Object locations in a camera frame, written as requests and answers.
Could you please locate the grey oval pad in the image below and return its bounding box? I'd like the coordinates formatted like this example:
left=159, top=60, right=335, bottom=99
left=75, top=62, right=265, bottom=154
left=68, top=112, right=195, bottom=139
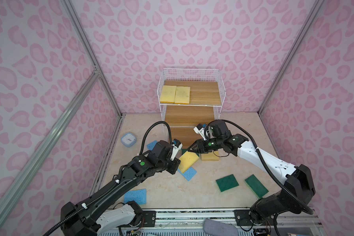
left=203, top=219, right=239, bottom=236

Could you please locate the yellow sponge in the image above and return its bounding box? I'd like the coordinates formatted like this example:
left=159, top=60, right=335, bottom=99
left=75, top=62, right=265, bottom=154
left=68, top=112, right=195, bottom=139
left=179, top=151, right=199, bottom=173
left=159, top=85, right=177, bottom=104
left=200, top=152, right=220, bottom=161
left=174, top=86, right=190, bottom=104

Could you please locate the green sponge front right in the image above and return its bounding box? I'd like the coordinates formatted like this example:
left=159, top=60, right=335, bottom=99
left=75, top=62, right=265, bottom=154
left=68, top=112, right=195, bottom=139
left=244, top=175, right=269, bottom=199

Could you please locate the blue sponge near clock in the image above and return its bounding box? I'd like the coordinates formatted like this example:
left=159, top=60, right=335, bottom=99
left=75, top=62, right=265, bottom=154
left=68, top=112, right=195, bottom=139
left=146, top=141, right=158, bottom=150

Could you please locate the white wire wooden shelf rack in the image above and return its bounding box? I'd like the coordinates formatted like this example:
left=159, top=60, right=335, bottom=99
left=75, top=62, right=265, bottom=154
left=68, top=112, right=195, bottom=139
left=157, top=68, right=226, bottom=148

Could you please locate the left black corrugated cable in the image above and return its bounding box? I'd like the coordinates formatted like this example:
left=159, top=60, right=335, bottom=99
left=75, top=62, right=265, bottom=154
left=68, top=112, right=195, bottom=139
left=42, top=120, right=174, bottom=236

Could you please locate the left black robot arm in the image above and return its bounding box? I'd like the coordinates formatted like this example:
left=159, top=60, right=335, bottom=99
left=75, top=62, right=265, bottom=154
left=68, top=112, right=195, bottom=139
left=61, top=139, right=182, bottom=236

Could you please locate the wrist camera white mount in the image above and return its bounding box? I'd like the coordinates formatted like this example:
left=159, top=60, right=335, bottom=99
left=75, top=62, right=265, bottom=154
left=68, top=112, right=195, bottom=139
left=170, top=139, right=183, bottom=161
left=193, top=124, right=207, bottom=140

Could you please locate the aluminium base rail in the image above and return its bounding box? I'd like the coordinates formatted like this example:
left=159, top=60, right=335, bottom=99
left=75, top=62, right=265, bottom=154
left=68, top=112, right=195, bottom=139
left=100, top=206, right=322, bottom=236

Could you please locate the left diagonal aluminium frame bar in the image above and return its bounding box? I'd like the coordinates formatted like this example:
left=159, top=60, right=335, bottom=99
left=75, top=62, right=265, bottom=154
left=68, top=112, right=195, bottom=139
left=0, top=70, right=101, bottom=229

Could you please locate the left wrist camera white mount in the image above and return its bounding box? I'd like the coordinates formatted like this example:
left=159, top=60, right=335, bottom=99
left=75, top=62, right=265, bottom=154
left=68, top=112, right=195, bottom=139
left=170, top=139, right=183, bottom=161

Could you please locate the blue sponge front left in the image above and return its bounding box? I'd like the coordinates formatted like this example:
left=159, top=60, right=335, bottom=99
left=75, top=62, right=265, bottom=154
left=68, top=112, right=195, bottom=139
left=124, top=189, right=147, bottom=205

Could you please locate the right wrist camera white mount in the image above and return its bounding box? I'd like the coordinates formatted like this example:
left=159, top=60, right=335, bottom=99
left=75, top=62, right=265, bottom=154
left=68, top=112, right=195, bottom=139
left=193, top=124, right=207, bottom=140

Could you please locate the light blue square clock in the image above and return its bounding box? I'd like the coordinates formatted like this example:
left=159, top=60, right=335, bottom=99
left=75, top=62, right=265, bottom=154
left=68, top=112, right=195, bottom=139
left=120, top=132, right=137, bottom=148

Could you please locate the blue sponge centre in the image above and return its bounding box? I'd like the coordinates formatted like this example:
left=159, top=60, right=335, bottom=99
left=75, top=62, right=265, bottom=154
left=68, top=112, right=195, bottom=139
left=178, top=167, right=197, bottom=182

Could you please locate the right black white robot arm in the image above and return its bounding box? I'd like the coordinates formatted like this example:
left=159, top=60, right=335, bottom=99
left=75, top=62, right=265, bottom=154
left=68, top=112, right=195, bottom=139
left=188, top=120, right=316, bottom=225

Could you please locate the green sponge front centre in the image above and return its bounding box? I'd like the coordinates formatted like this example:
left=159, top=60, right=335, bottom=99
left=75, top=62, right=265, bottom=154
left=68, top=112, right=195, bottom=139
left=216, top=174, right=239, bottom=192

